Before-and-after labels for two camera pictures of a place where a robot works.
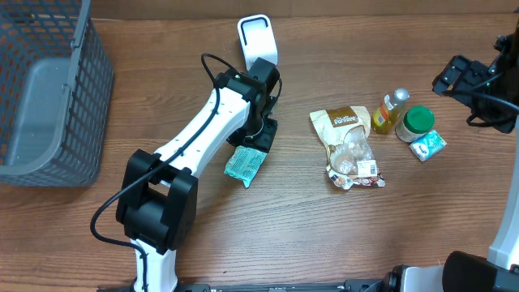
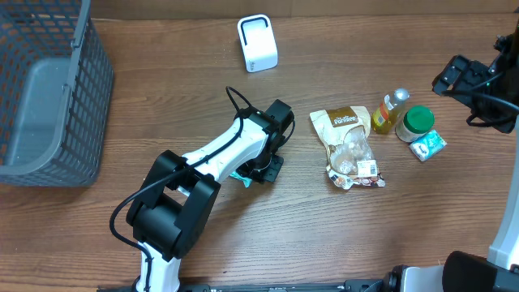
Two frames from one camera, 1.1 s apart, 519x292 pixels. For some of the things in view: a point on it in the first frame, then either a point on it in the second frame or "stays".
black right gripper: [462, 77] stays
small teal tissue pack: [428, 145] stays
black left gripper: [261, 139] → [267, 172]
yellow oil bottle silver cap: [389, 111] stays
